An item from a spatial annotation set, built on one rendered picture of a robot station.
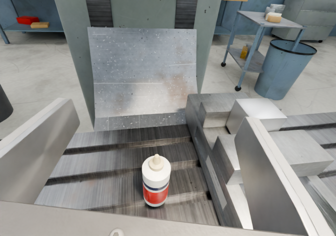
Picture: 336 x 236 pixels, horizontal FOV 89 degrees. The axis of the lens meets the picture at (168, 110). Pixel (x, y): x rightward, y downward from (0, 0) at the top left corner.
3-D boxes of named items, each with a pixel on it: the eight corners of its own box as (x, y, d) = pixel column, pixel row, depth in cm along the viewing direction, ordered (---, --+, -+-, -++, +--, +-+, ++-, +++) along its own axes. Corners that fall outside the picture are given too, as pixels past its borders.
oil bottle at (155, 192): (169, 205, 28) (175, 167, 21) (144, 209, 27) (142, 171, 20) (165, 181, 31) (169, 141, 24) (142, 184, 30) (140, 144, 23)
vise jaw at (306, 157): (318, 175, 26) (336, 159, 23) (225, 186, 24) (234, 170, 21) (291, 144, 30) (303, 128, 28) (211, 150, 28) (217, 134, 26)
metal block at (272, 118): (270, 143, 29) (287, 118, 26) (237, 146, 28) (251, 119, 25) (254, 122, 33) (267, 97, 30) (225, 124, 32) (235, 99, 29)
